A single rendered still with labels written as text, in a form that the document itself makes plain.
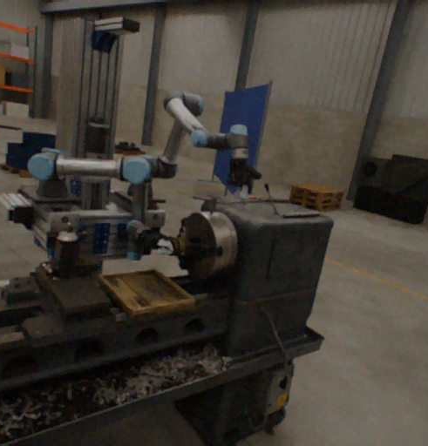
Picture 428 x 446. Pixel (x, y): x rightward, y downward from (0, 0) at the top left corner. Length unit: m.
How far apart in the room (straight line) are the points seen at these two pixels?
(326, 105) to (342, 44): 1.68
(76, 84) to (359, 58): 11.00
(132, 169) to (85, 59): 0.70
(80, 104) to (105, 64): 0.25
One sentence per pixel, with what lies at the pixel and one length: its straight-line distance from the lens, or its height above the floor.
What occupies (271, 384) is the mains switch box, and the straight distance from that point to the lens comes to 2.31.
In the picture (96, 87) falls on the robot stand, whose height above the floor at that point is 1.72.
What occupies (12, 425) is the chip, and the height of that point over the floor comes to 0.55.
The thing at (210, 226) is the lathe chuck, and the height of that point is 1.20.
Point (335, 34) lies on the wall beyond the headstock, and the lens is 13.29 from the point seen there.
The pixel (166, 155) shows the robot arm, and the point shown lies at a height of 1.41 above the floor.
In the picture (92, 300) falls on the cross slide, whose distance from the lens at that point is 1.53.
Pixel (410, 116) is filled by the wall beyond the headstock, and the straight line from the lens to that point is 11.96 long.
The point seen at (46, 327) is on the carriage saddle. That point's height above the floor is 0.90.
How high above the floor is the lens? 1.67
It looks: 15 degrees down
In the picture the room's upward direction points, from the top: 9 degrees clockwise
